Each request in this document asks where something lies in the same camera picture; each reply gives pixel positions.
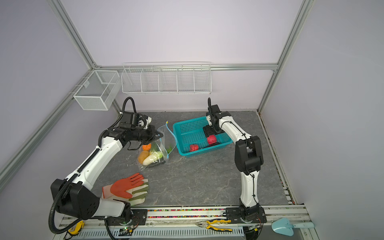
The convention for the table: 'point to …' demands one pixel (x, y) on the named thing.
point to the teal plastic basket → (191, 132)
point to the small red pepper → (193, 147)
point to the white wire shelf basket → (166, 78)
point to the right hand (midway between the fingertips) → (213, 132)
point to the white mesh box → (97, 91)
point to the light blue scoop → (283, 225)
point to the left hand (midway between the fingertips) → (163, 136)
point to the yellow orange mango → (142, 155)
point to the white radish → (152, 158)
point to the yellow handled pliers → (206, 224)
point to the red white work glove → (133, 188)
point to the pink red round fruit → (211, 139)
